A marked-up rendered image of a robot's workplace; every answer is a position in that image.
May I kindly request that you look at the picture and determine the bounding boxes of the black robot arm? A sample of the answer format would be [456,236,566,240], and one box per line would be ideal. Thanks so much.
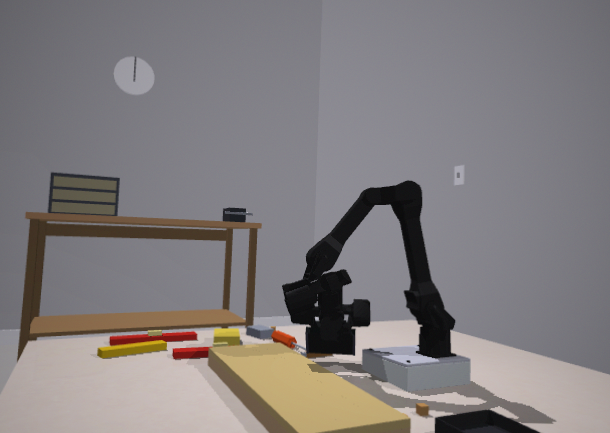
[282,181,456,358]

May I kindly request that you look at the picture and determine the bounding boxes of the tan rectangular panel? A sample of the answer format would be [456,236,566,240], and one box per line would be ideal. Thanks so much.
[207,343,411,433]

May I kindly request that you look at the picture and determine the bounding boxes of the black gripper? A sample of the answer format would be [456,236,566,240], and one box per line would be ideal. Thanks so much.
[291,299,370,328]

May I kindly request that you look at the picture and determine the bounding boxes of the red flat bar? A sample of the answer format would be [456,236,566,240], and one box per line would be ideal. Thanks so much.
[110,330,197,346]
[173,343,228,359]

